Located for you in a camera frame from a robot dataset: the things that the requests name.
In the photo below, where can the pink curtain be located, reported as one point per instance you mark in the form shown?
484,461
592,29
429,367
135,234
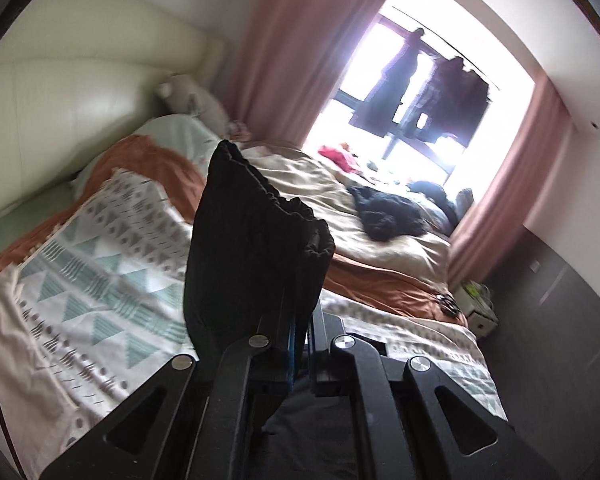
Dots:
492,225
294,54

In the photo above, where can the beige duvet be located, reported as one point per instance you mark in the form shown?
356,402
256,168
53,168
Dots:
323,187

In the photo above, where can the rust orange sheet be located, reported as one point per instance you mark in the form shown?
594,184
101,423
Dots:
396,292

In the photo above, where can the cream leather headboard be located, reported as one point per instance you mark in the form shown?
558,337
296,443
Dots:
77,75

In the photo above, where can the red cloth by window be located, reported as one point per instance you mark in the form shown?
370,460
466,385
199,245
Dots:
341,158

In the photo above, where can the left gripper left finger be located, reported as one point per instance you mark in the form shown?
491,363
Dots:
186,422

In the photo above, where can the green fitted sheet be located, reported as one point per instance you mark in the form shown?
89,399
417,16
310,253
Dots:
25,217

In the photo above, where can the grey clothes by window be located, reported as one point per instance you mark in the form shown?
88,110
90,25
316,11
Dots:
453,210

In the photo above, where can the hanging dark jacket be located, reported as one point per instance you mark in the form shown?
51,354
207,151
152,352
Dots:
452,103

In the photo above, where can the pink left curtain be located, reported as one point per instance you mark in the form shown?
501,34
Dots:
294,54

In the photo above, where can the patterned white teal blanket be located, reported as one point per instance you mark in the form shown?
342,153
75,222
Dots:
97,309

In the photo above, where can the white plush toy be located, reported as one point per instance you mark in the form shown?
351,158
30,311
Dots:
183,95

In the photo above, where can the white box on floor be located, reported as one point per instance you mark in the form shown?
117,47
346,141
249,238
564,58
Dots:
474,299

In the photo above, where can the pale green pillow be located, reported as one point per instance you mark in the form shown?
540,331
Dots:
169,149

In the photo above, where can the black button shirt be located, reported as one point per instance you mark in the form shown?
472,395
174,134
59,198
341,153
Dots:
257,261

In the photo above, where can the hanging dark dress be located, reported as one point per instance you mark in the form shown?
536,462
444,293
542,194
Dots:
375,114

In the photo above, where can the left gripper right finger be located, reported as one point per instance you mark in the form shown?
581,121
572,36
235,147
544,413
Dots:
409,419

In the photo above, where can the pink right curtain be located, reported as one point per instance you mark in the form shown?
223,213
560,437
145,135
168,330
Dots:
492,225

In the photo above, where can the dark crumpled garment on bed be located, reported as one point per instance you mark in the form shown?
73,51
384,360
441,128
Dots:
385,216

